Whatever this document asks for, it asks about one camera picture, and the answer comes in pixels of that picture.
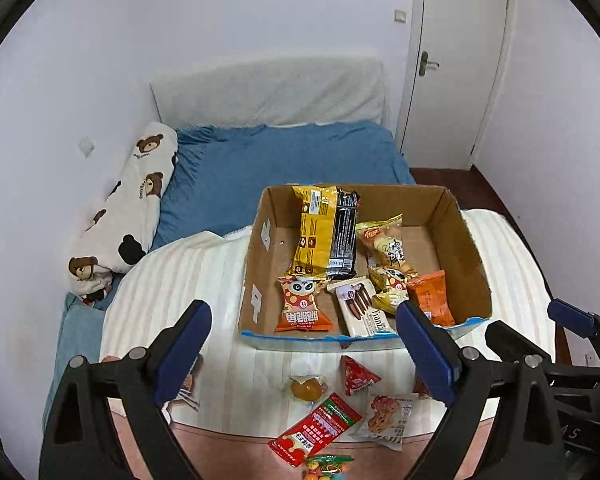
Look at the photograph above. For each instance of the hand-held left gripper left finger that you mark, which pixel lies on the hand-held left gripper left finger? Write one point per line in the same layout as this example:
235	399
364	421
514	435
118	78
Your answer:
180	355

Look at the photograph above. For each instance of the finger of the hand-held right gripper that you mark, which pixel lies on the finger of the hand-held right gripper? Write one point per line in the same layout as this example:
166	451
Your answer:
572	316
507	337

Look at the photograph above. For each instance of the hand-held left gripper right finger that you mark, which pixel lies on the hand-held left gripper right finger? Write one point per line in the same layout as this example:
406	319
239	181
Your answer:
427	355

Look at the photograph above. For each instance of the orange snack packet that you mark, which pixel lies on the orange snack packet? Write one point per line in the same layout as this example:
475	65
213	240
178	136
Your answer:
432	295

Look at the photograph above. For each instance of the red triangular packet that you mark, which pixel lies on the red triangular packet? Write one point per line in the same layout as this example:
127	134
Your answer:
357	375

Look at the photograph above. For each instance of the white chocolate wafer packet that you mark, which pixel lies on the white chocolate wafer packet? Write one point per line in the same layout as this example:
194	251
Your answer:
365	317

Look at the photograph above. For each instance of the white cookie packet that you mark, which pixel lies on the white cookie packet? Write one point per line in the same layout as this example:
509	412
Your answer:
385	417

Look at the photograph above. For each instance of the yellow panda print packet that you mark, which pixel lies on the yellow panda print packet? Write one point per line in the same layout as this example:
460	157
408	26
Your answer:
392	286

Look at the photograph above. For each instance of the clear yellow biscuit ball packet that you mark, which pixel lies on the clear yellow biscuit ball packet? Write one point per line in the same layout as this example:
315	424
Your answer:
390	250

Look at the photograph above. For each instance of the cardboard box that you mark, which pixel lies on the cardboard box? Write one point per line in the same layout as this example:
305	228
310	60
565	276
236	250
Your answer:
260	260

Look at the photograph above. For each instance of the long red snack packet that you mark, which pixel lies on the long red snack packet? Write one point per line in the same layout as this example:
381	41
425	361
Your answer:
320	425

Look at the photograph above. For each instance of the orange panda print packet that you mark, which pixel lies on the orange panda print packet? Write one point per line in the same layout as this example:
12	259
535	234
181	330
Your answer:
300	307

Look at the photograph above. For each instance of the black snack packet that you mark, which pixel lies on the black snack packet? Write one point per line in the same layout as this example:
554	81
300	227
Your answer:
344	235

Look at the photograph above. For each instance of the green candy ball packet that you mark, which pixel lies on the green candy ball packet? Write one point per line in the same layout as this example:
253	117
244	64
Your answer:
327	467

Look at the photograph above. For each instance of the yellow snack packet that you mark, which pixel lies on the yellow snack packet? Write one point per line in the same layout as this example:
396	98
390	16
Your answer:
314	235

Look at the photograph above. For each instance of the striped pink cat blanket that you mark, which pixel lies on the striped pink cat blanket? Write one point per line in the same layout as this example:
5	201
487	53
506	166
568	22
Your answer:
220	285

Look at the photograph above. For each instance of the light blue folded quilt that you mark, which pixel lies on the light blue folded quilt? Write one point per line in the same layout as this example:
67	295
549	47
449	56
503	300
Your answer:
75	340

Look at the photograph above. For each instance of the white bear print pillow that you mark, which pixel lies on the white bear print pillow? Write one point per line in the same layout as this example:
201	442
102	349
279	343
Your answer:
135	185

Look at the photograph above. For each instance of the blue bed sheet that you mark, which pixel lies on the blue bed sheet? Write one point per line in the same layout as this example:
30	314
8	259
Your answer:
260	160

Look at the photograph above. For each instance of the white door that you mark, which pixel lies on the white door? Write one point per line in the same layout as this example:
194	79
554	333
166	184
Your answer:
455	110

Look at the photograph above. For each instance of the grey quilted headboard cushion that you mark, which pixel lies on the grey quilted headboard cushion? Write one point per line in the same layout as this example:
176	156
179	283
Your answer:
270	90

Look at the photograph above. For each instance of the white light switch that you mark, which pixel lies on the white light switch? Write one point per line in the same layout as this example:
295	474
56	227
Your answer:
400	15

